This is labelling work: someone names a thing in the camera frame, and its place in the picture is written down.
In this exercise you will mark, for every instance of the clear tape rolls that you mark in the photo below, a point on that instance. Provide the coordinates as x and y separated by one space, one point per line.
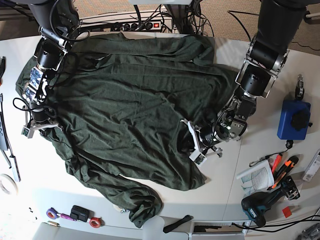
120 209

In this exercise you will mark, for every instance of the dark teal cordless drill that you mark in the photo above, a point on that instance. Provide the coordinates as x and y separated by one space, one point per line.
256 204

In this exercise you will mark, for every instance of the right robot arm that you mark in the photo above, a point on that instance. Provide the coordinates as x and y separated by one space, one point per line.
59 27

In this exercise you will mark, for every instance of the purple tape roll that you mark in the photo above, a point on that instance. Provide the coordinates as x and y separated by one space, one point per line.
52 213

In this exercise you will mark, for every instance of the red square sticker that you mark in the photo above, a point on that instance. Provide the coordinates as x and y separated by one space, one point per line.
287 211

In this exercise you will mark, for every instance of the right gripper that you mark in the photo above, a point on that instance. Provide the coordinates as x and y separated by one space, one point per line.
39 120

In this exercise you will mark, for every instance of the black power strip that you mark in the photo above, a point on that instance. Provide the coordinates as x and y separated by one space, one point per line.
134 27

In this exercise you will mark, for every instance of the blue box with black knob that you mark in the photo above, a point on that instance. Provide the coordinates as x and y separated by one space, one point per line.
295 116

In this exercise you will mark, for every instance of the dark green t-shirt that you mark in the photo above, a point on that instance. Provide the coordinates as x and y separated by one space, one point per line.
121 103

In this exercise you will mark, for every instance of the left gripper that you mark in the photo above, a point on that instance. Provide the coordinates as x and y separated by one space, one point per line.
199 143

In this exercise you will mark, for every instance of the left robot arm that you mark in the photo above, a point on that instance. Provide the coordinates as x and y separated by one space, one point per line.
278 22

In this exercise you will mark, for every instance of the red tape roll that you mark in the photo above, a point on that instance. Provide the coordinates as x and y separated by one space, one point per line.
95 222

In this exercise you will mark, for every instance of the black action camera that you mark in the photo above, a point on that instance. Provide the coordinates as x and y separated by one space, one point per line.
79 213

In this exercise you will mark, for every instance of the white tape roll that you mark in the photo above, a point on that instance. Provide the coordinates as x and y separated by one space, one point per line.
8 185

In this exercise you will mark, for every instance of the white rectangular device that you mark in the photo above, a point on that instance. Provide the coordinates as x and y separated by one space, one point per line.
312 168

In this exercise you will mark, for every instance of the rolled paper sheet with drawing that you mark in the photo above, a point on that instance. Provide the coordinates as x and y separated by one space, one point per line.
256 177

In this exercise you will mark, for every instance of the black strap handle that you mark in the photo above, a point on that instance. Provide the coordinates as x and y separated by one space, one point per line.
169 228

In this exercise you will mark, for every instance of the grey usb hub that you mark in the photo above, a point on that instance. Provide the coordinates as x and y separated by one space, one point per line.
15 169

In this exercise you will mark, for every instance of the orange black utility knife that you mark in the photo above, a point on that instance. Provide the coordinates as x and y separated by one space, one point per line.
283 171

